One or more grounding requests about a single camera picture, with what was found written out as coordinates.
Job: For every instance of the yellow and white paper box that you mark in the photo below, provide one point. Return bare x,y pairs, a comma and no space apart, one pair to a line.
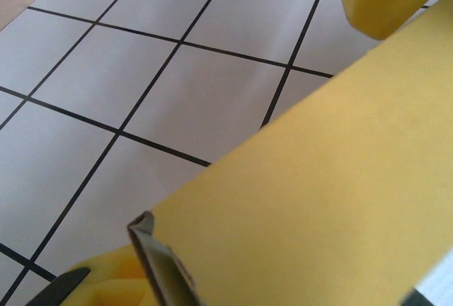
301,178

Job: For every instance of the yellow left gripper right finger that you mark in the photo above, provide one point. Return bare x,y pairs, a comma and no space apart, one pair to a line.
415,299

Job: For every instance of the white gridded table mat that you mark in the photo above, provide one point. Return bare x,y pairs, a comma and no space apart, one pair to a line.
141,90

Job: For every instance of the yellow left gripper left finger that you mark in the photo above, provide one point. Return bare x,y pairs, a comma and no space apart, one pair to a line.
117,277

